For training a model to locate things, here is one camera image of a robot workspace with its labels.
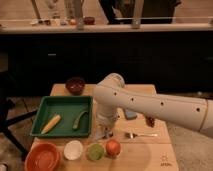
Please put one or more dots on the grey towel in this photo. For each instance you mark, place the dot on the grey towel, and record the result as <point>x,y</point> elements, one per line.
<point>103,133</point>

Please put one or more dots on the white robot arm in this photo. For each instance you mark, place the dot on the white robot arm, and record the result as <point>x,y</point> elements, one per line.
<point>192,113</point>

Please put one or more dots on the green plastic cup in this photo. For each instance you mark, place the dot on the green plastic cup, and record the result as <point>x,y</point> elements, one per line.
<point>95,152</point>

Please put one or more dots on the white plastic cup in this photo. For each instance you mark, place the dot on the white plastic cup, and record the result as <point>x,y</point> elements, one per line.
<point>73,150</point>

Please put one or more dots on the dark red bowl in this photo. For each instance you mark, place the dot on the dark red bowl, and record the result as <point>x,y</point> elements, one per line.
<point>75,85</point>

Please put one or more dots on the blue sponge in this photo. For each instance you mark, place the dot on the blue sponge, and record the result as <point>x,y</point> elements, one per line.
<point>130,115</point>

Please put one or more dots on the green plastic tray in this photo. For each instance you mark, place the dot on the green plastic tray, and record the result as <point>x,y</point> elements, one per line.
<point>68,107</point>

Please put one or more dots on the silver fork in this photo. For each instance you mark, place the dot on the silver fork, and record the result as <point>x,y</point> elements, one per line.
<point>134,135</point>

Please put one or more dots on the dark red grape bunch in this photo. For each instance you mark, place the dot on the dark red grape bunch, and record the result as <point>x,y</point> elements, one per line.
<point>150,121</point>

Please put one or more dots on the yellow corn cob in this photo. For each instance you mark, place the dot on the yellow corn cob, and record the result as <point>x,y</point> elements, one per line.
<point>51,124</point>

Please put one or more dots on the red bowl on counter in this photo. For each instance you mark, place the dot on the red bowl on counter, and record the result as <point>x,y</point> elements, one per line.
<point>89,20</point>

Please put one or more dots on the orange plastic bowl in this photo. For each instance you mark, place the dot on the orange plastic bowl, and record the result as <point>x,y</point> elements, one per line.
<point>42,157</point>

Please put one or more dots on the black chair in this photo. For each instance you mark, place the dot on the black chair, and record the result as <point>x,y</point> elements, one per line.
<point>5,105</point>

